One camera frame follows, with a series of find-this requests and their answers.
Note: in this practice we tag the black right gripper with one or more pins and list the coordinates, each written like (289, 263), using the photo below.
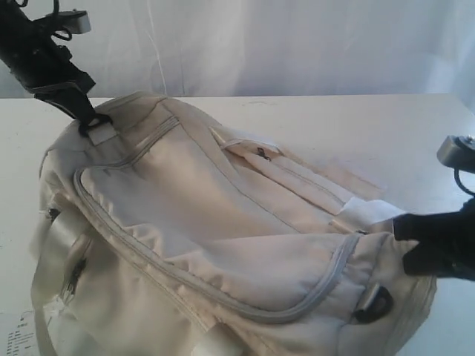
(453, 254)

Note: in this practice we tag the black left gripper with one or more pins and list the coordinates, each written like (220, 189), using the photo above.
(47, 68)

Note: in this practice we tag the cream fabric duffel bag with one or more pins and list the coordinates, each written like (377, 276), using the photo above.
(164, 232)

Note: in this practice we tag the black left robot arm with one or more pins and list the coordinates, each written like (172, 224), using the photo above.
(14, 25)

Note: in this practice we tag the white draped cloth background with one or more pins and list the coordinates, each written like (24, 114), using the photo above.
(277, 48)

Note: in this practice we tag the white paper label sheet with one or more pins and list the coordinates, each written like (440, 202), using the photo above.
(21, 340)

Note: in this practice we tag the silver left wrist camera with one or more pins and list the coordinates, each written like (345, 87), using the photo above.
(75, 22)

